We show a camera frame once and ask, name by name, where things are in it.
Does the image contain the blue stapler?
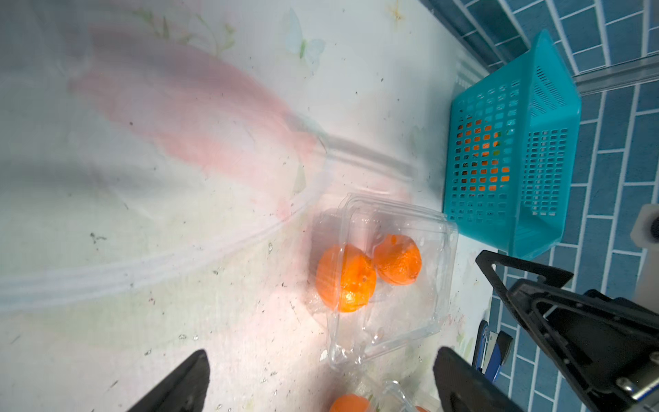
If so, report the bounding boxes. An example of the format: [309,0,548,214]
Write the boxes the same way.
[472,320,514,383]

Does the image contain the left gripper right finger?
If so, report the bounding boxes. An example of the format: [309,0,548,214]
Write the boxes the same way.
[432,347,523,412]

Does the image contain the teal plastic basket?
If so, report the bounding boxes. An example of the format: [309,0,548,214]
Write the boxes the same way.
[443,31,582,260]

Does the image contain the orange back container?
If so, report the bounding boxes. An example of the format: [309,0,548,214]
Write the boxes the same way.
[315,244,378,313]
[372,234,423,286]

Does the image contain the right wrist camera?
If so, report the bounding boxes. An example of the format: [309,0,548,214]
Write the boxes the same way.
[631,204,659,313]

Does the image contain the clear clamshell container back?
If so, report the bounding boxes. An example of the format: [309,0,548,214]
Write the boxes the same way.
[305,194,458,368]

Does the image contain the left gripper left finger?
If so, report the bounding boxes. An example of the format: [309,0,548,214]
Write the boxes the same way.
[129,350,210,412]

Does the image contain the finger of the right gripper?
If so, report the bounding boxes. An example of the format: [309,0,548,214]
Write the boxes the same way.
[506,280,658,411]
[474,250,575,305]

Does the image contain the clear clamshell container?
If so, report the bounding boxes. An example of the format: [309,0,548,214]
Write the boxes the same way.
[345,380,427,412]
[305,194,458,368]

